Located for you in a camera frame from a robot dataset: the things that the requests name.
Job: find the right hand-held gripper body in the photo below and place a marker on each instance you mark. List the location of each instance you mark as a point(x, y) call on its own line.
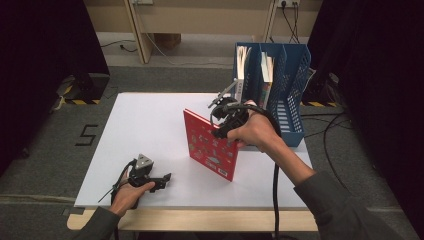
point(233, 116)

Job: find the person's left hand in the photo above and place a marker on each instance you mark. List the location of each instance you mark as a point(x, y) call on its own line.
point(126, 198)

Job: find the white book with picture grid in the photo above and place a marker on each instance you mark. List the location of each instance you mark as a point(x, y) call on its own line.
point(240, 76)

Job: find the white wall socket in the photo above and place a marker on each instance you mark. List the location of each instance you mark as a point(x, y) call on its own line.
point(288, 3)

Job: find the cardboard box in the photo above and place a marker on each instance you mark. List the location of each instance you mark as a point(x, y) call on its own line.
point(168, 40)

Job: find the yellow book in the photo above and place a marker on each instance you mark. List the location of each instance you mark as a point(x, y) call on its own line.
point(270, 66)

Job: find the teal picture book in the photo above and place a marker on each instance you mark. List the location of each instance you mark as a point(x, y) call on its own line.
point(265, 95)

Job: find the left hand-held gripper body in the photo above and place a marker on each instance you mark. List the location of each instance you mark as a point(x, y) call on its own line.
point(141, 173)

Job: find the stand base with striped tape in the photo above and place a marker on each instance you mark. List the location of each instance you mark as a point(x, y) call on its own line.
point(316, 96)
point(90, 90)

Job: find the black curtain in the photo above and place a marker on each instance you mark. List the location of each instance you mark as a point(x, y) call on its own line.
point(383, 83)
point(40, 66)

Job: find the red book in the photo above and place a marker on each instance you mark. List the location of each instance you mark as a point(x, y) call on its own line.
point(200, 133)

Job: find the blue plastic file rack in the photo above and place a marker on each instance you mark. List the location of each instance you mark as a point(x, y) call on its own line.
point(293, 136)

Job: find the person's right hand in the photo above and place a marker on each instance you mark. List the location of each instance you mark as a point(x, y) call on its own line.
point(258, 130)

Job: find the light wooden desk frame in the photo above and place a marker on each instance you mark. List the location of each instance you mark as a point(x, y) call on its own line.
point(200, 20)

